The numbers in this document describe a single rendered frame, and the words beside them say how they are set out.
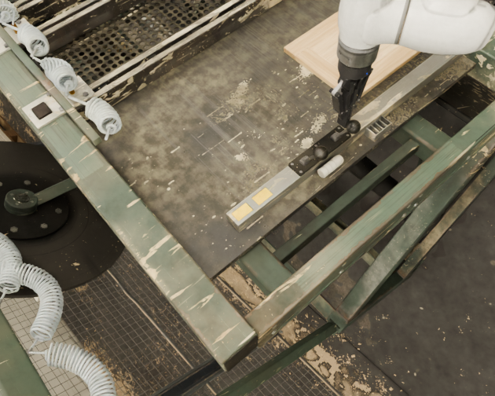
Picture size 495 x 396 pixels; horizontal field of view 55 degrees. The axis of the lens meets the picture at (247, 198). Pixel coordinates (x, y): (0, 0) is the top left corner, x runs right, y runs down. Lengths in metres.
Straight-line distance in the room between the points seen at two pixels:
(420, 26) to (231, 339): 0.73
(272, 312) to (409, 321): 2.03
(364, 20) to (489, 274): 2.02
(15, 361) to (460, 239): 2.19
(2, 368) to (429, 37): 1.25
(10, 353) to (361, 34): 1.16
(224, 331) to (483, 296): 2.00
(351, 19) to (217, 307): 0.66
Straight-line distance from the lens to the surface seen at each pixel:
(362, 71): 1.11
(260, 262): 1.25
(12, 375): 1.41
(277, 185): 1.27
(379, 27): 1.00
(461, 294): 2.89
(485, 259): 2.78
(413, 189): 1.30
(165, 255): 1.14
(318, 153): 1.19
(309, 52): 1.63
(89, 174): 1.31
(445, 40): 1.00
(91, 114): 1.30
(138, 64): 1.59
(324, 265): 1.16
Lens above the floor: 2.54
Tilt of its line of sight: 46 degrees down
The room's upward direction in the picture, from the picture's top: 107 degrees counter-clockwise
